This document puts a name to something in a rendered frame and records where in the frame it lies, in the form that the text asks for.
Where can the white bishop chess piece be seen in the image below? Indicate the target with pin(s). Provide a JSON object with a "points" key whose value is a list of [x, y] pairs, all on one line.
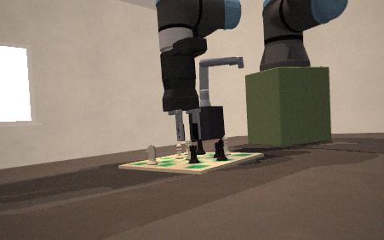
{"points": [[225, 146]]}

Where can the white rook chess piece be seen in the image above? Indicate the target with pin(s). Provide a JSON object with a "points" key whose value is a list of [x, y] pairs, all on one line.
{"points": [[187, 143]]}

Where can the green and cream chessboard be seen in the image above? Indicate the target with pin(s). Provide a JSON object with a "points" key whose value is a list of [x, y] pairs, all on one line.
{"points": [[208, 163]]}

